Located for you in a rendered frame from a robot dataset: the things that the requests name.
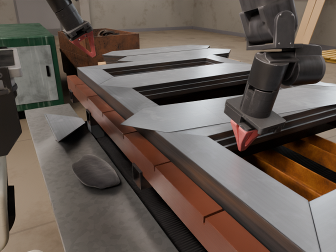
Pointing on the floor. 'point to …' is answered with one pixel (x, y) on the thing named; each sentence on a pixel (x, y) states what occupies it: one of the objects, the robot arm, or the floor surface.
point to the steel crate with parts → (113, 46)
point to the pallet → (329, 55)
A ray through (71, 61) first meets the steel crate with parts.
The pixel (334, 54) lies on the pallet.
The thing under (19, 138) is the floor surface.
